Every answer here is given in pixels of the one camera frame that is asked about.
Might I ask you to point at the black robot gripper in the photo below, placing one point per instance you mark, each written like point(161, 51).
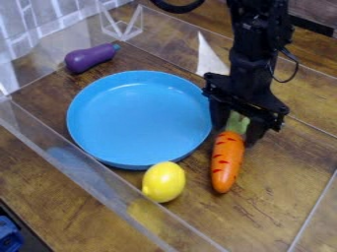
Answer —
point(243, 91)

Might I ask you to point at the orange toy carrot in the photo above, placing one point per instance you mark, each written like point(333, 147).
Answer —
point(227, 153)

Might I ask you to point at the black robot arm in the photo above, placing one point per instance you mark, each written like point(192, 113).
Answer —
point(262, 31)

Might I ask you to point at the blue round plate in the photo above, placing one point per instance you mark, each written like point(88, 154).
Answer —
point(139, 117)

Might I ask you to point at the yellow toy lemon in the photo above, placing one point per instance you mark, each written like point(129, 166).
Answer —
point(163, 181)

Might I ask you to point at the purple toy eggplant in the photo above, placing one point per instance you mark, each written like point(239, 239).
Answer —
point(82, 59)

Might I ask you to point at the blue object at corner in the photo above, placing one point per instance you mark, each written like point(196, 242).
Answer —
point(10, 237)

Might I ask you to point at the clear acrylic enclosure wall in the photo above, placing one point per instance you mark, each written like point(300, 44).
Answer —
point(84, 207)

